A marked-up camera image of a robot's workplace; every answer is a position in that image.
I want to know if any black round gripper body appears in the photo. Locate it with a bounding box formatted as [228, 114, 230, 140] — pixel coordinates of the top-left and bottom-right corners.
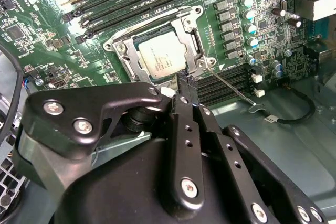
[54, 137, 251, 224]

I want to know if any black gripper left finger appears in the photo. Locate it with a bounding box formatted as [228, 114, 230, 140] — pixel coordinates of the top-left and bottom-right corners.
[12, 73, 207, 216]

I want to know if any metal socket cover frame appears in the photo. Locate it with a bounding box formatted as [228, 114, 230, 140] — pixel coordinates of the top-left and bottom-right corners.
[114, 14, 212, 83]

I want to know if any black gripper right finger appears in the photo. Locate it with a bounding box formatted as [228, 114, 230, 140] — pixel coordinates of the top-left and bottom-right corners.
[186, 76, 329, 224]

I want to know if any silver CPU green edge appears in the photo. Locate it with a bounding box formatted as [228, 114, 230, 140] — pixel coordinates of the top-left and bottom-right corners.
[138, 31, 196, 79]

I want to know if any thin metal locking lever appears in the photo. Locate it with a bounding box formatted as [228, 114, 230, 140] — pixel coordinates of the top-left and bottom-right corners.
[111, 7, 204, 45]
[206, 66, 263, 113]

